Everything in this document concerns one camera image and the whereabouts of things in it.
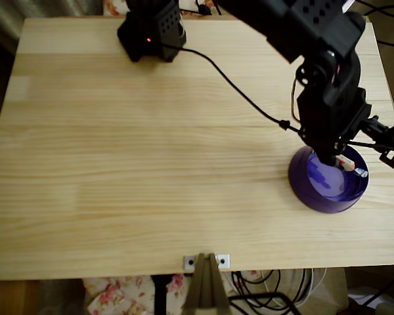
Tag purple plastic bowl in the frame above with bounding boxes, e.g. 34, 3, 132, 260
288, 144, 370, 215

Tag floral patterned cloth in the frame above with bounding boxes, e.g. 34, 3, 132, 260
81, 269, 267, 315

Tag white metal bracket plate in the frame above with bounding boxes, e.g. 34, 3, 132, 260
183, 253, 231, 271

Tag black table leg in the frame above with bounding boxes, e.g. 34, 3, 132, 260
150, 274, 175, 315

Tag red and black servo wires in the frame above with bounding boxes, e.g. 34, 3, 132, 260
289, 75, 303, 123

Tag olive camera stand legs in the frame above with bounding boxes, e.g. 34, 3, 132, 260
181, 252, 231, 311

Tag floral patterned cushion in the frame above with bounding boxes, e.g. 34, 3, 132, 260
102, 0, 219, 18

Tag black cable bundle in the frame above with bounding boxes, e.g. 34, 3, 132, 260
228, 269, 303, 315

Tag long black camera cable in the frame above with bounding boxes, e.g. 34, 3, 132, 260
165, 45, 308, 134

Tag small white object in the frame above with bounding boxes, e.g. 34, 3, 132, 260
335, 154, 366, 177

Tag white paper sheets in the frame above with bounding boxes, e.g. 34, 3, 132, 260
347, 287, 383, 310

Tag white cable bundle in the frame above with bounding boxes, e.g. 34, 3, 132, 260
265, 268, 328, 306

